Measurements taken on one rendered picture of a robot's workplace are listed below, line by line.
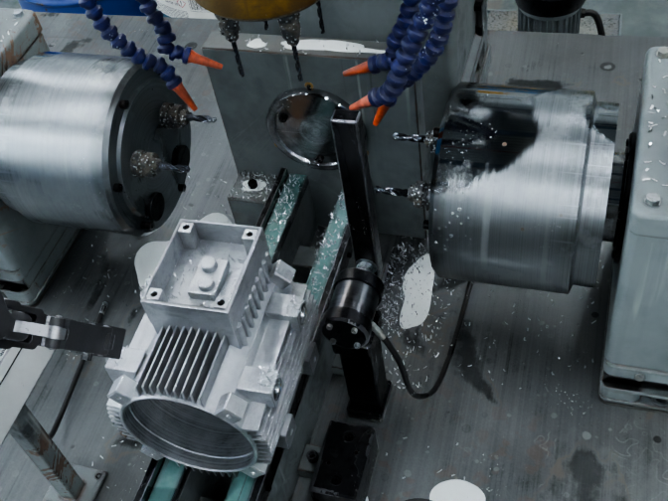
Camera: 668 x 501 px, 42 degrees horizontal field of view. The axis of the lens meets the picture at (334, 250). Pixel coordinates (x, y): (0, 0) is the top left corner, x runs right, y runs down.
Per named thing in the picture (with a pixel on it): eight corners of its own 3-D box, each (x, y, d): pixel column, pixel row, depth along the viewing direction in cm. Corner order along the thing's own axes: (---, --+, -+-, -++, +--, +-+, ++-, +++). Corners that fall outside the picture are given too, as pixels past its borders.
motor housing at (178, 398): (193, 328, 118) (152, 234, 104) (329, 348, 113) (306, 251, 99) (135, 463, 106) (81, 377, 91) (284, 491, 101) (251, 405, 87)
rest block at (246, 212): (252, 218, 147) (238, 166, 138) (291, 223, 145) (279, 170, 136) (241, 245, 143) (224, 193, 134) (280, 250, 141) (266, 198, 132)
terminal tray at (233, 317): (193, 258, 105) (177, 218, 100) (276, 268, 103) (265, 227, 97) (155, 340, 98) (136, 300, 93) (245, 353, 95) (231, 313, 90)
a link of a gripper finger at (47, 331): (-21, 303, 69) (25, 310, 66) (32, 313, 73) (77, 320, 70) (-28, 334, 68) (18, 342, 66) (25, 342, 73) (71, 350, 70)
